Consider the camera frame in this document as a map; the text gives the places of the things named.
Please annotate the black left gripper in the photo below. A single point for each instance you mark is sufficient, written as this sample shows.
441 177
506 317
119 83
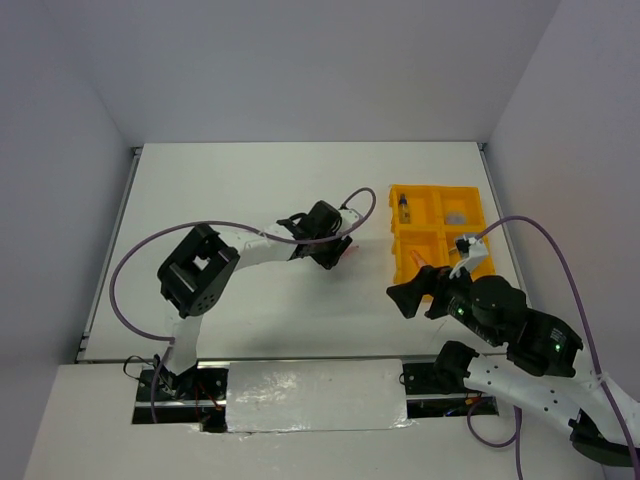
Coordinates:
330 260

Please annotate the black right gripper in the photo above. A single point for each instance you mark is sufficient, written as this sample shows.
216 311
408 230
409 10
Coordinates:
429 278

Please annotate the pink highlighter marker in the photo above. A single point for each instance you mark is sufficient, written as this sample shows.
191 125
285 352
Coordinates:
352 250

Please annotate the orange highlighter marker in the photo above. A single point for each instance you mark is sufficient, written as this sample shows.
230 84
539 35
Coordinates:
418 259

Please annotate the small blue-capped glue bottle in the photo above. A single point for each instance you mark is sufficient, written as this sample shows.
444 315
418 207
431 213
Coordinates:
404 214

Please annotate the clear round pin container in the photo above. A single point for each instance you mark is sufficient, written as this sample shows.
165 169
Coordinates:
456 218

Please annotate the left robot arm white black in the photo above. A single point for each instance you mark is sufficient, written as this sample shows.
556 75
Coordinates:
194 276

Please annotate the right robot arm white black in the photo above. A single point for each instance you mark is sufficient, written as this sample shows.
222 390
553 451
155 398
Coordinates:
552 377

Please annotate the yellow four-compartment tray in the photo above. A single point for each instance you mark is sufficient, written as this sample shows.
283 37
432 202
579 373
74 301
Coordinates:
427 233

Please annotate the silver foil sheet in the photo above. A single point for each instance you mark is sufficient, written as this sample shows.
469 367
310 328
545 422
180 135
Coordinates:
315 396

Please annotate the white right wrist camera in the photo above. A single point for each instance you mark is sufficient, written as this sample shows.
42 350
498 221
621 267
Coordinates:
472 252

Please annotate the black base rail with wiring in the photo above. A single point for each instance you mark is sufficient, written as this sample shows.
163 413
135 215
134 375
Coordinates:
205 406

